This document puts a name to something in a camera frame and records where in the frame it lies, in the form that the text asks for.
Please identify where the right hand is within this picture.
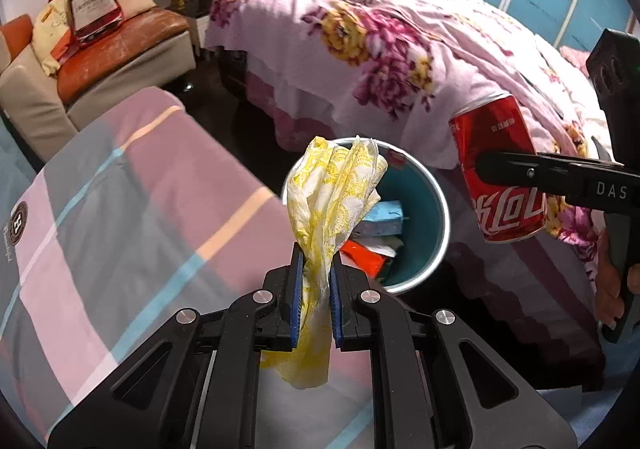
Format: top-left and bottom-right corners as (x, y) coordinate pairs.
(596, 229), (640, 329)

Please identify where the floral pink bedspread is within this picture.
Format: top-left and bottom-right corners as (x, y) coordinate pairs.
(205, 0), (611, 277)

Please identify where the striped pink grey tablecloth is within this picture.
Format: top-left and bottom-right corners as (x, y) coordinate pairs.
(0, 86), (381, 449)

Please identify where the beige sofa with orange cushion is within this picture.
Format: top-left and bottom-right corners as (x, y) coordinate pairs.
(1, 8), (195, 162)

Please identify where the light blue carton box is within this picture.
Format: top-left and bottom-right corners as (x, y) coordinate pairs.
(352, 201), (405, 238)

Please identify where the red Coca-Cola can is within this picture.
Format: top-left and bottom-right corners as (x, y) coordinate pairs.
(449, 91), (546, 243)

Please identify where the orange snack wrapper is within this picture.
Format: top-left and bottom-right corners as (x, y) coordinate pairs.
(341, 240), (388, 279)

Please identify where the cream pillow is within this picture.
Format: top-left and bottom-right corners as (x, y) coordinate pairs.
(32, 0), (156, 76)

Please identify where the yellow patterned napkin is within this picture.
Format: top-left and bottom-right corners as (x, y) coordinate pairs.
(262, 137), (387, 389)

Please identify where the red sticker on bin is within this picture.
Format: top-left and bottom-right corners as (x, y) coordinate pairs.
(386, 150), (406, 169)

